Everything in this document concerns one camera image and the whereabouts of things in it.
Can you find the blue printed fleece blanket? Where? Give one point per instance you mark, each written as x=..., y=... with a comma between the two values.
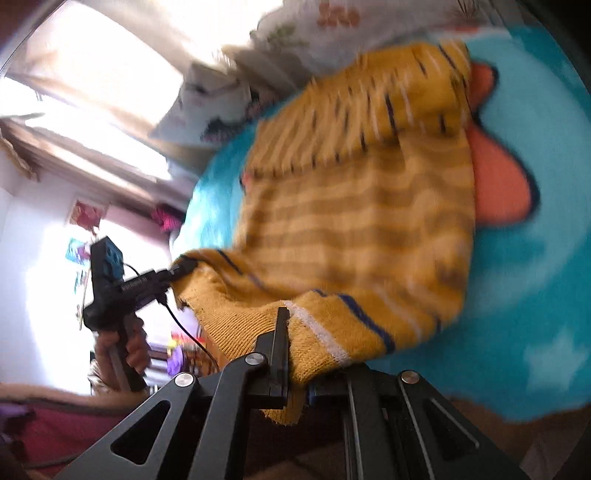
x=521, y=230

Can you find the colourful wall poster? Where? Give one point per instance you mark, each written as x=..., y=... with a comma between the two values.
x=81, y=240

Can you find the dark red cloth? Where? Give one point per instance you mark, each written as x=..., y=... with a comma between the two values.
x=55, y=429

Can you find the yellow striped knit sweater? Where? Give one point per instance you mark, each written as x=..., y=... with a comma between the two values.
x=351, y=221

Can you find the person's left hand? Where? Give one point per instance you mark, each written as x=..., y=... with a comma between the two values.
x=131, y=353

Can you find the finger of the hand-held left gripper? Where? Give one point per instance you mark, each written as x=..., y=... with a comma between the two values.
x=182, y=268

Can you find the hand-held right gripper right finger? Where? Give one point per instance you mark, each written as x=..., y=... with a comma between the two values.
x=369, y=415

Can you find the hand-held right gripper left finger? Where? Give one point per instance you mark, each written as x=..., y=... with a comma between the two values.
x=278, y=369

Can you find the beige window curtain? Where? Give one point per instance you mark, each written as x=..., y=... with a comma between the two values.
x=92, y=87

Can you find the white floral printed pillow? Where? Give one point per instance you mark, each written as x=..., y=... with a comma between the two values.
x=258, y=69

